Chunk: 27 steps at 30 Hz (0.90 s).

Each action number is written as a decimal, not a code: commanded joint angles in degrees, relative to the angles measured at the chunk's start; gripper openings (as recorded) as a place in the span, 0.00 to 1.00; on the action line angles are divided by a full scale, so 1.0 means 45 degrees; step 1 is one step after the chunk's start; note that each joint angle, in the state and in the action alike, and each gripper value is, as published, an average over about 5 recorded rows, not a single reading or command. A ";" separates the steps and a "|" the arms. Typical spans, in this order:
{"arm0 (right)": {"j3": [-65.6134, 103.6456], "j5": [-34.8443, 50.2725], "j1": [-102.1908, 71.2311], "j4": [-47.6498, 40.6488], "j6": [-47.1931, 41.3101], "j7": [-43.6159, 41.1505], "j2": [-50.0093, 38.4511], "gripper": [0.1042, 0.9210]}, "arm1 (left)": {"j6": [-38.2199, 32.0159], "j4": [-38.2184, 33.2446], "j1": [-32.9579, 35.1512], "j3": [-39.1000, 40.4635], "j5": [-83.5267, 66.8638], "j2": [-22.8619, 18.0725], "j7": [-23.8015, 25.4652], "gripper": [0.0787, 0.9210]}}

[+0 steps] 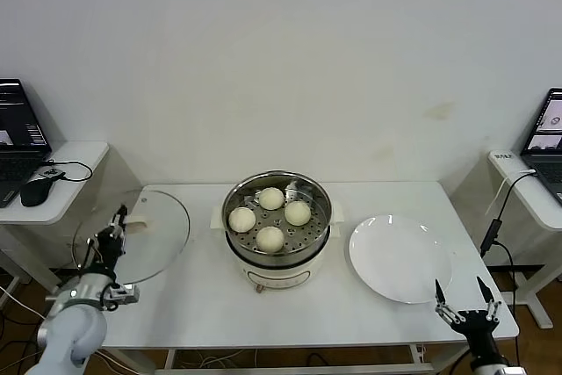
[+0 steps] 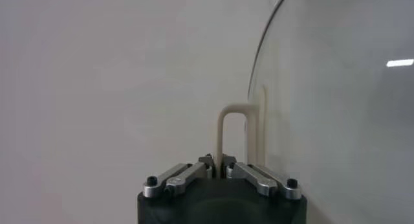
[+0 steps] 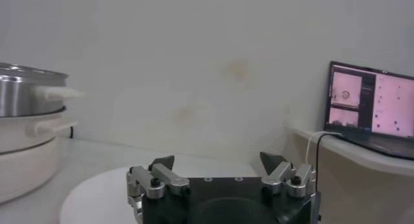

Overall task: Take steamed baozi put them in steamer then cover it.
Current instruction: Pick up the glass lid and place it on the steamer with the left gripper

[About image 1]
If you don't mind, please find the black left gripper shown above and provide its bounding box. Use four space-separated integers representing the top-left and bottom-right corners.
94 204 129 273

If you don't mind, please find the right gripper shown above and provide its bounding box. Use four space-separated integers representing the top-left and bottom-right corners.
434 276 503 361

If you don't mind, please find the round glass pot lid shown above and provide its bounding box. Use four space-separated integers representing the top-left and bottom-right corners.
72 188 192 286

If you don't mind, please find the white steamed baozi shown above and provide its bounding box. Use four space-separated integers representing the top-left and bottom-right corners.
256 225 285 253
227 206 256 234
257 186 285 211
284 199 313 227

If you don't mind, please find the stainless steel steamer basket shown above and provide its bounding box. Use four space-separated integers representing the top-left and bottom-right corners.
220 170 334 261

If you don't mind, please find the white round plate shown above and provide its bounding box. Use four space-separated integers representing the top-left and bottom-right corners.
349 214 453 305

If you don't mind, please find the white side table with mouse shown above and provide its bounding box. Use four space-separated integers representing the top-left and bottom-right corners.
0 141 142 306

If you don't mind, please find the black computer mouse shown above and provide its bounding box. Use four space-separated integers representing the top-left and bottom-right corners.
19 179 54 208

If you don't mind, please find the black laptop with mouse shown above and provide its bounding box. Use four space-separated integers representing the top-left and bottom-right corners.
0 78 53 210

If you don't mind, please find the grey laptop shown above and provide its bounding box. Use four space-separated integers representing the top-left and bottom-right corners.
519 87 562 207

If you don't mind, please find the cream electric cooker base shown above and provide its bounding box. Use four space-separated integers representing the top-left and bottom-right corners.
211 198 346 293

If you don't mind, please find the black cable with adapter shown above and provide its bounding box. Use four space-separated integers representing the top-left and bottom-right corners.
479 171 539 310

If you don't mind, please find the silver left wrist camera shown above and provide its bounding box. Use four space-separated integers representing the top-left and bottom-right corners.
104 283 141 306

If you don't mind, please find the black usb hub with cable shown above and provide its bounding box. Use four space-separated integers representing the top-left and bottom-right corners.
38 158 94 184

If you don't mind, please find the white laptop cable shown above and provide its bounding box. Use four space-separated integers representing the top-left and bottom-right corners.
485 167 537 217

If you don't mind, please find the white work table frame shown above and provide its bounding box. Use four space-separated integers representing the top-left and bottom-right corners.
155 342 482 375

